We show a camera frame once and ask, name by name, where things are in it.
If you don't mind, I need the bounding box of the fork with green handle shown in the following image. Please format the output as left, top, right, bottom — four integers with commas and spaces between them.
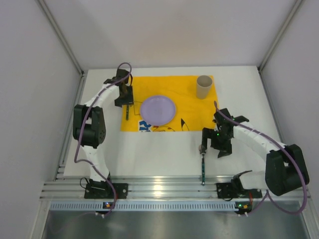
126, 104, 130, 120

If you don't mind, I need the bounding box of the spoon with green handle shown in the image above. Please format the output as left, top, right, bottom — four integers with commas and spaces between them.
199, 145, 206, 186

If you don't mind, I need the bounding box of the yellow cloth placemat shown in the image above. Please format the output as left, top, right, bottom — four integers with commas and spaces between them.
121, 76, 218, 132

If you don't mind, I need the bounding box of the purple plastic plate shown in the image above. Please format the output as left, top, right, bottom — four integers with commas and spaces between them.
140, 95, 176, 126

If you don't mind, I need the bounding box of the beige paper cup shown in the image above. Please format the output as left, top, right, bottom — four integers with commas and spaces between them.
196, 75, 213, 100

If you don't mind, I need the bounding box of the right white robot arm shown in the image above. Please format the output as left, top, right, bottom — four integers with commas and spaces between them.
199, 108, 310, 196

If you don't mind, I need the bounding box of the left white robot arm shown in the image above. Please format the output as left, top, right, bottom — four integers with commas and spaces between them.
73, 69, 133, 199

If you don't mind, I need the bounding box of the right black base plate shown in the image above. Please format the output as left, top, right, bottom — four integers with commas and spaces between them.
216, 182, 262, 200

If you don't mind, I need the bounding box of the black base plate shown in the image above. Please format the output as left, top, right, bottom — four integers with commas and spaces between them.
216, 182, 262, 200
84, 183, 128, 199

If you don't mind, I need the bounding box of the left aluminium frame post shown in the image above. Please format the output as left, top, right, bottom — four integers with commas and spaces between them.
37, 0, 85, 78

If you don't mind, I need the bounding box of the aluminium frame post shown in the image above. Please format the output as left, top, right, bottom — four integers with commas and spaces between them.
258, 0, 304, 73
37, 0, 85, 78

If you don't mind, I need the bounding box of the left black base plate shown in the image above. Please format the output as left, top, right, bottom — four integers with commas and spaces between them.
84, 183, 128, 199

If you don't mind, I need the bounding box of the aluminium front rail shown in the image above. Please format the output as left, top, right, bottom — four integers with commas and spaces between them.
39, 175, 311, 200

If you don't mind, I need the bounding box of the perforated cable duct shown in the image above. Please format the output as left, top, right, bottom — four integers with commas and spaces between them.
50, 200, 251, 212

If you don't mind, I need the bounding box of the right aluminium frame post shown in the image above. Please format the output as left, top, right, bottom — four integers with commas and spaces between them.
258, 0, 304, 73

